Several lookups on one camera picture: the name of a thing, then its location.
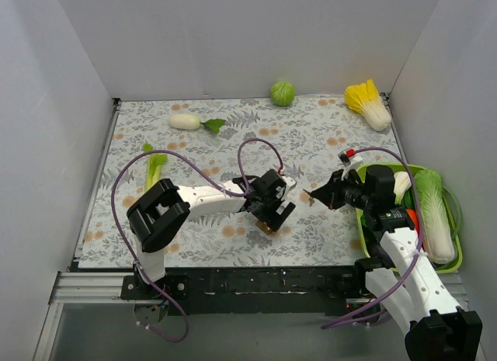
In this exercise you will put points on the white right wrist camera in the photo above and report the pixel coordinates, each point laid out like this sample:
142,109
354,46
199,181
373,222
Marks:
350,160

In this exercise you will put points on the floral table mat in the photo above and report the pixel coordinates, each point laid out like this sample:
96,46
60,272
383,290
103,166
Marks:
307,137

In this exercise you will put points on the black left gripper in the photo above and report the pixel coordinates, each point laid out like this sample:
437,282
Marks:
277,212

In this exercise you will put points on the green plastic basket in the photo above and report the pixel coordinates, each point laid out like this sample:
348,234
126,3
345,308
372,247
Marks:
454,215

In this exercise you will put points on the green toy celery stalk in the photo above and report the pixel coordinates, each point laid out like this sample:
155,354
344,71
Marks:
154,169

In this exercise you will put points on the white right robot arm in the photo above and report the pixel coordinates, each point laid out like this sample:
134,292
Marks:
434,324

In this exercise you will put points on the white toy radish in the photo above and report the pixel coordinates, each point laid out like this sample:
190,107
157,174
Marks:
191,122

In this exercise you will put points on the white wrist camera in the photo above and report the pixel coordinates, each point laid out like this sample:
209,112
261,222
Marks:
290,182
350,160

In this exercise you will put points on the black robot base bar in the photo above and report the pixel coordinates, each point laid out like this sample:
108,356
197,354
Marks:
329,290

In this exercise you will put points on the yellow toy napa cabbage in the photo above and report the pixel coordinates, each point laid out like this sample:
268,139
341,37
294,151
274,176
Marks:
365,100

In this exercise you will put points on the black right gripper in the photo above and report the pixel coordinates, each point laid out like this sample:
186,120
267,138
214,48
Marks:
335,191

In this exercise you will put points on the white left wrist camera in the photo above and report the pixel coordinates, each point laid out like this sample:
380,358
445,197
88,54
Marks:
290,182

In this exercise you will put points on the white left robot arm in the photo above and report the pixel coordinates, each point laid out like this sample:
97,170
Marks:
158,215

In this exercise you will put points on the green toy napa cabbage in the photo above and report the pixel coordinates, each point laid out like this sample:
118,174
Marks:
437,241

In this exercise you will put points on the large brass padlock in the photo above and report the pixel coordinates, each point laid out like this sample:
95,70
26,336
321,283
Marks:
263,227

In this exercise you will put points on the toy bok choy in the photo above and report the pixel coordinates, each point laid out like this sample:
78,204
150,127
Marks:
402,183

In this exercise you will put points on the orange toy carrot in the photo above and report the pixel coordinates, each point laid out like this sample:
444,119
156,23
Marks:
414,218

